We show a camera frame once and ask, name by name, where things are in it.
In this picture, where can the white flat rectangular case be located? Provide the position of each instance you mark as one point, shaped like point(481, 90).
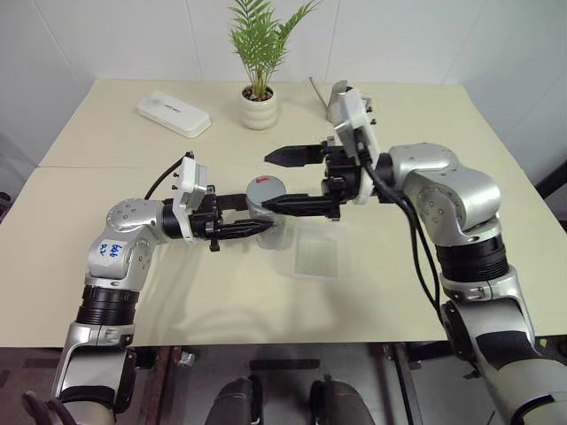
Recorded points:
point(175, 113)

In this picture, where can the grey jar lid red arrow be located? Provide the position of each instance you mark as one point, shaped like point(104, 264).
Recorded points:
point(266, 188)

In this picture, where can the green plant in white pot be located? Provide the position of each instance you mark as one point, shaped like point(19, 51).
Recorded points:
point(259, 106)

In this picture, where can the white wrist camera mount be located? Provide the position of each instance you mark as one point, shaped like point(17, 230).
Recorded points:
point(354, 119)
point(188, 186)

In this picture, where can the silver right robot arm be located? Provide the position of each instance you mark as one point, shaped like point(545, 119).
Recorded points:
point(447, 177)

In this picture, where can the clear plastic box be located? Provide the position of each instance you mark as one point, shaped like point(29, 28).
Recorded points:
point(319, 254)

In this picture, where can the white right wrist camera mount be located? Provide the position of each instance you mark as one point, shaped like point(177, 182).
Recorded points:
point(354, 119)

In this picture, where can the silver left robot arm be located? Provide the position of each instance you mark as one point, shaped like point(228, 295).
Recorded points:
point(126, 217)

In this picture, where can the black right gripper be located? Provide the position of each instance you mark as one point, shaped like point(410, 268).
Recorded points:
point(343, 177)

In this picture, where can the clear plastic jar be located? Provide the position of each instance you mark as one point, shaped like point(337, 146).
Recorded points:
point(274, 234)

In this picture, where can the dark rounded shape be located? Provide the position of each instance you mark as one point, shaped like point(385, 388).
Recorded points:
point(239, 400)
point(42, 409)
point(339, 403)

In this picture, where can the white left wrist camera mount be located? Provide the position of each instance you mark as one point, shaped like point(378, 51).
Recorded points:
point(188, 186)

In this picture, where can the silver metal scoop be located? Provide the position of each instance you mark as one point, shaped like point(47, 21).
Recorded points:
point(336, 95)

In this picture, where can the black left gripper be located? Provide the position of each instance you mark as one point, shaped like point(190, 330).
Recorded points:
point(208, 217)

